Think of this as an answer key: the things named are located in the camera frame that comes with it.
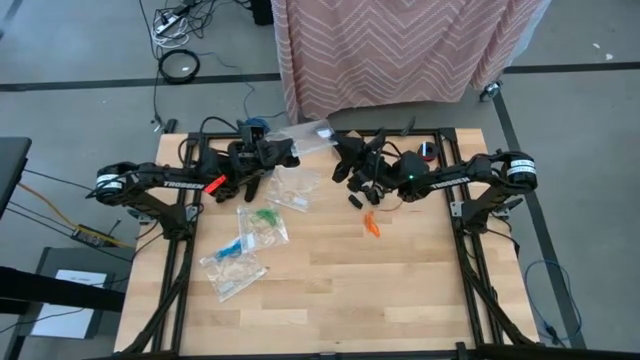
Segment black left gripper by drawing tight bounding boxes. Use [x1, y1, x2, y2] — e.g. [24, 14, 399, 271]
[227, 138, 302, 175]

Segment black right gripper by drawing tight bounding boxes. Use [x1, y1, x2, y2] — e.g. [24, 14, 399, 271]
[331, 134, 401, 201]

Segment clear plastic zip bag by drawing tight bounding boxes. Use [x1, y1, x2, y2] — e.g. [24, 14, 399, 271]
[236, 203, 291, 254]
[198, 237, 269, 304]
[263, 166, 324, 214]
[264, 118, 339, 158]

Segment pink chevron curtain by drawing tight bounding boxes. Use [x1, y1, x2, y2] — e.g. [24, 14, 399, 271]
[269, 0, 551, 127]

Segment black floor box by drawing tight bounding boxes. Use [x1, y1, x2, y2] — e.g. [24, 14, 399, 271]
[251, 0, 275, 27]

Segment white power strip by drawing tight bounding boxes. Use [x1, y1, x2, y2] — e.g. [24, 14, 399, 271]
[153, 13, 182, 35]

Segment grey floor mat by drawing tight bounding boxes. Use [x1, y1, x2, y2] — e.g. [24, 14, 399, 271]
[30, 246, 137, 341]

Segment black power brick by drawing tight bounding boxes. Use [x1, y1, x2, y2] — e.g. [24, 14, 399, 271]
[69, 223, 109, 250]

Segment black bar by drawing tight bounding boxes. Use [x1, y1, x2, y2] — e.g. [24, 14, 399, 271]
[0, 264, 126, 315]

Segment black side desk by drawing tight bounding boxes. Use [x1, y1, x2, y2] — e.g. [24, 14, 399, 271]
[0, 136, 33, 221]

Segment white paper sheet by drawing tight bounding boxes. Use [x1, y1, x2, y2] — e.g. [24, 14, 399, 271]
[30, 269, 109, 340]

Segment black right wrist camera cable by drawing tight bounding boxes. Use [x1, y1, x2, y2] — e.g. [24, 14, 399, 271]
[369, 128, 404, 162]

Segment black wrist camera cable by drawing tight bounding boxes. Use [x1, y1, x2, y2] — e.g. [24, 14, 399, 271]
[177, 115, 241, 166]
[369, 128, 404, 162]

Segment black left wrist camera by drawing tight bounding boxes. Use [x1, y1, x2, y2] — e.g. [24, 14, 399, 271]
[238, 123, 266, 146]

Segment red strap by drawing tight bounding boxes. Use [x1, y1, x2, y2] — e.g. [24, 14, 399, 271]
[203, 174, 229, 195]

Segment black left wrist camera cable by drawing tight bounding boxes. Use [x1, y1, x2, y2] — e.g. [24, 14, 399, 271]
[177, 115, 241, 166]

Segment white cable coil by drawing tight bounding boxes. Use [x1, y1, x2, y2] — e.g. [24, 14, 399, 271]
[151, 27, 192, 50]

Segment black aluminium table frame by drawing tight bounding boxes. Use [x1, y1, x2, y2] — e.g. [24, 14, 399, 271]
[84, 127, 640, 360]

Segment blue floor cable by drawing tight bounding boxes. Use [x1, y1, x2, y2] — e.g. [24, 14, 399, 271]
[522, 258, 584, 347]

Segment yellow floor cable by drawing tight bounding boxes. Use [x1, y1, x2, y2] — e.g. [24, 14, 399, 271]
[18, 182, 135, 250]

